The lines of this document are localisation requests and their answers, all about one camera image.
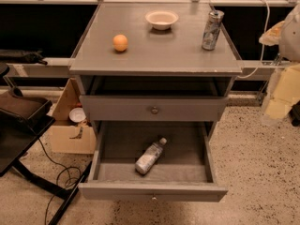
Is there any open grey middle drawer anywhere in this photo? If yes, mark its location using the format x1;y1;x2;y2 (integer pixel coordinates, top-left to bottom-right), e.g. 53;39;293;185
79;121;227;202

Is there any orange fruit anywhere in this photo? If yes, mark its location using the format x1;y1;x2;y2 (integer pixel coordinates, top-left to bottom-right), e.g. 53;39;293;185
112;35;128;52

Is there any white bowl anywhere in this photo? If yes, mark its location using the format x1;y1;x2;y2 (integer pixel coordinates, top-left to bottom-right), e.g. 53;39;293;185
145;10;179;31

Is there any black chair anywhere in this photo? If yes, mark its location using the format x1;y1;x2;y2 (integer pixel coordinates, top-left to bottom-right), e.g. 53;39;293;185
0;63;91;225

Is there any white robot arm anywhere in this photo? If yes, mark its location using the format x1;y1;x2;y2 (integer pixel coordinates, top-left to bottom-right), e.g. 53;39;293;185
259;5;300;124

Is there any black floor cable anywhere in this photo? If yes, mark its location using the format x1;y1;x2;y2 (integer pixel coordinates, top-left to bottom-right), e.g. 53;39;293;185
37;137;83;225

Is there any metal rail frame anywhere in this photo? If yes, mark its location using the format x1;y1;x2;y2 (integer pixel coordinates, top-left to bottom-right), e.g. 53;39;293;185
0;0;299;86

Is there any white cup in box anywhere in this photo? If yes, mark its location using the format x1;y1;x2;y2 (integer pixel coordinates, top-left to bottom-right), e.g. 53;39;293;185
68;108;86;123

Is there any white hanging cable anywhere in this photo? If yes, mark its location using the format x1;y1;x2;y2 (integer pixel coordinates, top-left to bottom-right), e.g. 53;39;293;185
237;0;271;80

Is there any cardboard box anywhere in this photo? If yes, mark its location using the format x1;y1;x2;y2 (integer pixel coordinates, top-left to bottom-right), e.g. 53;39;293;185
49;79;96;154

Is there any closed grey top drawer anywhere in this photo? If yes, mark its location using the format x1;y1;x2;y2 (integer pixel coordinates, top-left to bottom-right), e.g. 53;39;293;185
80;96;228;122

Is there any grey drawer cabinet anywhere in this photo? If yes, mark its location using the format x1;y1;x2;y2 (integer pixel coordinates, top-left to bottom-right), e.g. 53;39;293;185
68;2;244;203

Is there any silver drink can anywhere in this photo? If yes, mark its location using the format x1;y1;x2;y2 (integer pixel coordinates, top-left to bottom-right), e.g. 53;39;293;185
202;9;224;51

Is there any clear plastic water bottle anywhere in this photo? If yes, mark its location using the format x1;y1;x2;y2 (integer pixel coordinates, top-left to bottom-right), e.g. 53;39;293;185
135;138;167;175

